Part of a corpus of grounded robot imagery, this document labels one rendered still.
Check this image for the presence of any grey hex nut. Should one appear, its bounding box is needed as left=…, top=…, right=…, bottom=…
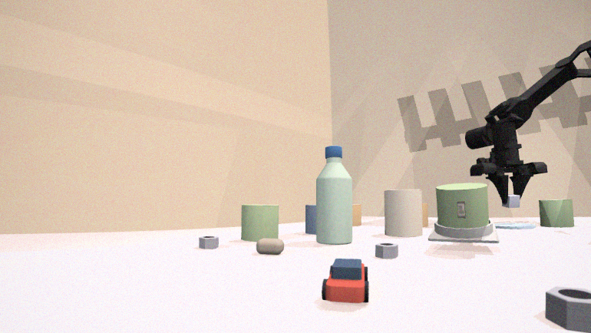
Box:
left=375, top=242, right=398, bottom=259
left=199, top=236, right=219, bottom=249
left=545, top=286, right=591, bottom=333

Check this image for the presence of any red toy car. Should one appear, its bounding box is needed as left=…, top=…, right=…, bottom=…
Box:
left=322, top=259, right=369, bottom=303

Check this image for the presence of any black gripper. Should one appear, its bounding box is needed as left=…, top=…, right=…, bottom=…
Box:
left=470, top=140, right=548, bottom=204

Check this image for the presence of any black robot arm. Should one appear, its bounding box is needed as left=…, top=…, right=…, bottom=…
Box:
left=465, top=40, right=591, bottom=149

